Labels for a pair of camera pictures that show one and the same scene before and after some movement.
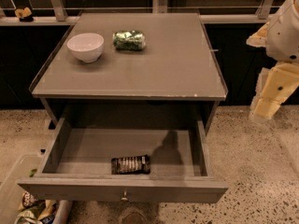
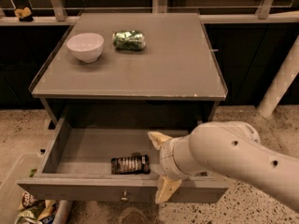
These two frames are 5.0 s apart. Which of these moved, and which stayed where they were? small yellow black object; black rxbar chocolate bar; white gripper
Moved: white gripper
Stayed: black rxbar chocolate bar; small yellow black object
